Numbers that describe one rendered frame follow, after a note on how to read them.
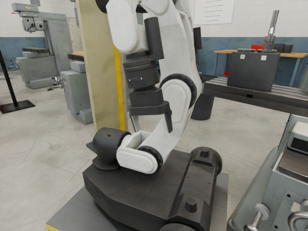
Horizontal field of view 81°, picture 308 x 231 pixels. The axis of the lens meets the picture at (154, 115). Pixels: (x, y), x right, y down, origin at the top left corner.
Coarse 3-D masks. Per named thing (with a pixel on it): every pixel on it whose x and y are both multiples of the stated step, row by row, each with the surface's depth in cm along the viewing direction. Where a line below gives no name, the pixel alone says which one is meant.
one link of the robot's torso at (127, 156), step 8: (128, 136) 90; (136, 136) 92; (144, 136) 96; (128, 144) 85; (136, 144) 93; (120, 152) 82; (128, 152) 81; (136, 152) 80; (144, 152) 79; (120, 160) 84; (128, 160) 82; (136, 160) 80; (144, 160) 78; (152, 160) 78; (136, 168) 82; (144, 168) 80; (152, 168) 79
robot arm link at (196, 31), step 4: (196, 28) 81; (200, 28) 82; (192, 32) 87; (196, 32) 82; (200, 32) 82; (192, 36) 84; (196, 36) 82; (200, 36) 83; (196, 40) 83; (200, 40) 83; (196, 44) 84; (200, 44) 84; (196, 48) 84; (200, 48) 84; (196, 52) 86
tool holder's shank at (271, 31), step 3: (273, 12) 88; (276, 12) 87; (273, 15) 88; (276, 15) 87; (273, 18) 88; (276, 18) 88; (273, 21) 88; (276, 21) 88; (270, 24) 90; (273, 24) 89; (270, 27) 90; (273, 27) 89; (270, 30) 90; (273, 30) 90; (270, 33) 91; (273, 33) 91
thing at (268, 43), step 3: (264, 39) 93; (267, 39) 91; (270, 39) 90; (273, 39) 90; (264, 42) 93; (267, 42) 92; (270, 42) 91; (273, 42) 91; (264, 45) 93; (267, 45) 92; (270, 45) 91; (273, 45) 92; (264, 48) 93; (267, 48) 92; (270, 48) 92
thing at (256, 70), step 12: (240, 60) 98; (252, 60) 95; (264, 60) 92; (276, 60) 89; (240, 72) 100; (252, 72) 97; (264, 72) 93; (228, 84) 106; (240, 84) 102; (252, 84) 98; (264, 84) 95
